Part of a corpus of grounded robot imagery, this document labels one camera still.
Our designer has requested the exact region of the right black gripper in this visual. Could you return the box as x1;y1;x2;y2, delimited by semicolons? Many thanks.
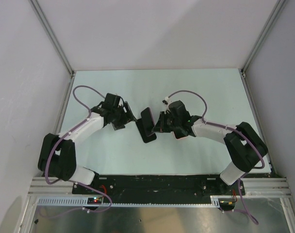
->
153;111;181;133

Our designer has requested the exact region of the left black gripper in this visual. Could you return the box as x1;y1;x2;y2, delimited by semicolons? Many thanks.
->
112;102;136;131

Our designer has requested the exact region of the pink phone case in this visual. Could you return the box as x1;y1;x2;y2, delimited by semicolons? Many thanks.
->
174;134;187;140

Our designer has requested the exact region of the black phone case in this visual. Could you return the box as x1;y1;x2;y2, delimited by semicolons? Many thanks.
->
135;118;157;144

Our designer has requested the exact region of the small black phone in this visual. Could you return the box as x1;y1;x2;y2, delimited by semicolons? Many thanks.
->
141;107;155;131

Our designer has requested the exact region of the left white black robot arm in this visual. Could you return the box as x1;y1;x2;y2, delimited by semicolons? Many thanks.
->
37;93;135;194

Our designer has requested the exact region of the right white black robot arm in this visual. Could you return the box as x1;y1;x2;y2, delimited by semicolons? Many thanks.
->
151;100;268;195

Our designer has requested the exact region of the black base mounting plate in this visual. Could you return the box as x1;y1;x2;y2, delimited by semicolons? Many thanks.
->
72;175;246;205

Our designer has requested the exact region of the left controller board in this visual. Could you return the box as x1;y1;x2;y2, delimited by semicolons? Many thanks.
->
87;197;103;205

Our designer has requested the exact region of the controller board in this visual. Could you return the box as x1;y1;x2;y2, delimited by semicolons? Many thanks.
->
87;197;103;205
219;199;237;212

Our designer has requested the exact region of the right controller board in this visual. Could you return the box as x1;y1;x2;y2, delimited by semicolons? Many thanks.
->
219;199;237;212

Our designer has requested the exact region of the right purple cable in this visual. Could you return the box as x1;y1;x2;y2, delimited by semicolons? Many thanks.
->
162;90;266;225

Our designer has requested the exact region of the right aluminium corner post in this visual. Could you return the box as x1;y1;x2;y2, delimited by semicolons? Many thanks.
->
241;0;288;75

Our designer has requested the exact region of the aluminium corner post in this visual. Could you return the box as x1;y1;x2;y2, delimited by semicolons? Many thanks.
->
29;0;75;78
241;0;288;75

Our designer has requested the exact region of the grey slotted cable duct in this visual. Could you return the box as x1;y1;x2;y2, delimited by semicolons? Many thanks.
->
37;195;221;208

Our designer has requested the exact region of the aluminium front frame rail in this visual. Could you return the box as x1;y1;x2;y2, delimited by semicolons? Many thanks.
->
28;177;292;198

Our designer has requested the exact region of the left aluminium corner post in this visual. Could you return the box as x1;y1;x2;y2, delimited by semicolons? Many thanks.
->
29;0;75;78

